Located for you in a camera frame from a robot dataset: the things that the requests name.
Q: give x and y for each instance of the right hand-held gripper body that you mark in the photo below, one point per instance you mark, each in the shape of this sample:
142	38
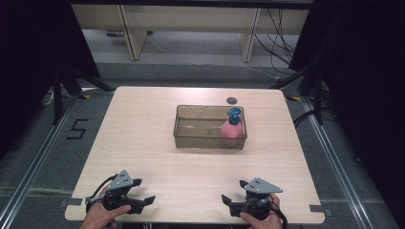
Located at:
256	198

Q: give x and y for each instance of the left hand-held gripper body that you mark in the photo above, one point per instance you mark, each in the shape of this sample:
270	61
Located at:
119	194

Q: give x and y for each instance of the pink pump bottle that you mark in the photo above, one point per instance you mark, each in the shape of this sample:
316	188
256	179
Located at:
232	129

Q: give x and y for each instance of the brown transparent plastic box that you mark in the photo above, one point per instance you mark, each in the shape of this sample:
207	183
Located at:
197	127

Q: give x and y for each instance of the person's right hand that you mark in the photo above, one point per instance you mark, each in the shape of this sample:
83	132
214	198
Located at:
269	219

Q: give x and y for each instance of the person's left hand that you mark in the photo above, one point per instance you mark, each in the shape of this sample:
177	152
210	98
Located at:
102	214

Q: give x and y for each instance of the grey tape piece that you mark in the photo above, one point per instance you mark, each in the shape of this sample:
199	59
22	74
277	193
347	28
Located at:
316	208
71	201

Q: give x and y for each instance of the dark round table grommet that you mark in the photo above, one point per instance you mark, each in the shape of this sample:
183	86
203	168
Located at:
231	100

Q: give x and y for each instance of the black metal stand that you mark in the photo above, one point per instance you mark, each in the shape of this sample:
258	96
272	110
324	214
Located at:
317	95
58	95

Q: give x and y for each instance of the small pink object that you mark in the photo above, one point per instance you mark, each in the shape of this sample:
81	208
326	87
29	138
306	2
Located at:
114	33

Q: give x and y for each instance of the black curtain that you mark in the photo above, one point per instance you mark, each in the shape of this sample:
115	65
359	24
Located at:
35	63
359	79

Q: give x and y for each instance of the aluminium floor rail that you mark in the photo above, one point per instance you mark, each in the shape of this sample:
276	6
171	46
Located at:
340	165
35	165

